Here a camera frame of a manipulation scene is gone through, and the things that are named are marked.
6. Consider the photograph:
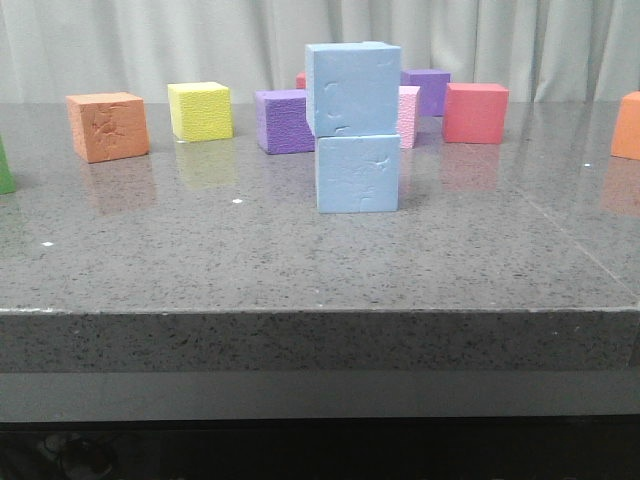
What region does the light blue foam cube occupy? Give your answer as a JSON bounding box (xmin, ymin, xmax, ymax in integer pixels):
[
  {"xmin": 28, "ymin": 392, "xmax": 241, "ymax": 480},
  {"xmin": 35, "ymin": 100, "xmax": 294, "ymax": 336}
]
[
  {"xmin": 305, "ymin": 41, "xmax": 401, "ymax": 138},
  {"xmin": 315, "ymin": 134, "xmax": 400, "ymax": 213}
]

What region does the purple foam cube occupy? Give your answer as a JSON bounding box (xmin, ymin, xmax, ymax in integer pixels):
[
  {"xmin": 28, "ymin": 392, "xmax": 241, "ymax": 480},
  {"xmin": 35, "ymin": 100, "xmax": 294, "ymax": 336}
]
[
  {"xmin": 254, "ymin": 89, "xmax": 315, "ymax": 155},
  {"xmin": 401, "ymin": 69, "xmax": 451, "ymax": 116}
]

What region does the pink foam cube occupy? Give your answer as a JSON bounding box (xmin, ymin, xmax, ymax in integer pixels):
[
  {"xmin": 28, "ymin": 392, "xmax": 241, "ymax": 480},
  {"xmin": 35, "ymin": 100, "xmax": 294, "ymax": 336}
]
[{"xmin": 397, "ymin": 85, "xmax": 420, "ymax": 149}]

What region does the right red foam cube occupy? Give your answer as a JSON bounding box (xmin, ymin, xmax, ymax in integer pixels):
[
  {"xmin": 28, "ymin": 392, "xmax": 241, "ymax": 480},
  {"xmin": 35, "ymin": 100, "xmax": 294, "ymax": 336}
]
[{"xmin": 442, "ymin": 82, "xmax": 509, "ymax": 144}]

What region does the green foam cube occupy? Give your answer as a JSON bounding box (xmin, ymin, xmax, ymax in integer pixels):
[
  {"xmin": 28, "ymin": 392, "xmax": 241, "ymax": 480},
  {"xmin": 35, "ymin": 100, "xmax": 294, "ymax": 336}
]
[{"xmin": 0, "ymin": 139, "xmax": 16, "ymax": 194}]

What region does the red foam cube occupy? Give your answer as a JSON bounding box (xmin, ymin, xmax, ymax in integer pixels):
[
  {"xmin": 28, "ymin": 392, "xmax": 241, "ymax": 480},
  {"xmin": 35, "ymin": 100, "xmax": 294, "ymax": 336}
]
[
  {"xmin": 296, "ymin": 72, "xmax": 306, "ymax": 89},
  {"xmin": 442, "ymin": 82, "xmax": 509, "ymax": 144}
]

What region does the back red foam cube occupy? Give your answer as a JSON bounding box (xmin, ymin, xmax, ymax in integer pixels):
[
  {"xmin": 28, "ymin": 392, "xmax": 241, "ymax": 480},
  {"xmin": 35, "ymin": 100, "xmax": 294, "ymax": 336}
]
[{"xmin": 296, "ymin": 72, "xmax": 306, "ymax": 89}]

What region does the right orange foam cube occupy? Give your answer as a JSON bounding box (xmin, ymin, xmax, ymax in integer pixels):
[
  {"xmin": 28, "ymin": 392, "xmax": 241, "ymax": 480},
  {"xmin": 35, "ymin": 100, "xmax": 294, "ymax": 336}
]
[{"xmin": 611, "ymin": 91, "xmax": 640, "ymax": 160}]

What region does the front purple foam cube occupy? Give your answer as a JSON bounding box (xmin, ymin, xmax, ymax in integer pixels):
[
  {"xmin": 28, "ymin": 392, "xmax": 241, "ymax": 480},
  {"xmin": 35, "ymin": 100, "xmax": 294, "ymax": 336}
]
[{"xmin": 254, "ymin": 89, "xmax": 315, "ymax": 155}]

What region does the left orange foam cube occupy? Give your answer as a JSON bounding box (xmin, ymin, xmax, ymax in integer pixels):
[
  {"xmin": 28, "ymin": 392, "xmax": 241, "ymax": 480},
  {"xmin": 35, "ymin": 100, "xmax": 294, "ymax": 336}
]
[{"xmin": 66, "ymin": 92, "xmax": 150, "ymax": 163}]

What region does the orange foam cube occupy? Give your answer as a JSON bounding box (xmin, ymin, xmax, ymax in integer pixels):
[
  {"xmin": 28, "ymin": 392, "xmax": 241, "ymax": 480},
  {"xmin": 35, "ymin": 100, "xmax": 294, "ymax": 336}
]
[
  {"xmin": 66, "ymin": 92, "xmax": 150, "ymax": 163},
  {"xmin": 611, "ymin": 91, "xmax": 640, "ymax": 160}
]

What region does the yellow foam cube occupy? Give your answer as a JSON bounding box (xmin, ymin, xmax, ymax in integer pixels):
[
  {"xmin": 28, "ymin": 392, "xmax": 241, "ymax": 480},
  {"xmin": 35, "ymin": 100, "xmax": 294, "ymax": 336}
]
[{"xmin": 167, "ymin": 82, "xmax": 234, "ymax": 142}]

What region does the back purple foam cube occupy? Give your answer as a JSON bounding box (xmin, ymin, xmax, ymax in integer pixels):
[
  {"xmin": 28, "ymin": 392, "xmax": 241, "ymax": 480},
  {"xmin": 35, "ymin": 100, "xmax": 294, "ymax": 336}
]
[{"xmin": 401, "ymin": 69, "xmax": 451, "ymax": 116}]

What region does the grey-white curtain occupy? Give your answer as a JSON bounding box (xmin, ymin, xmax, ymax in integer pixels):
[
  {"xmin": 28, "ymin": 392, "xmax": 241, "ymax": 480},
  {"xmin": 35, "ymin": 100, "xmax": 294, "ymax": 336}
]
[{"xmin": 1, "ymin": 1, "xmax": 639, "ymax": 103}]

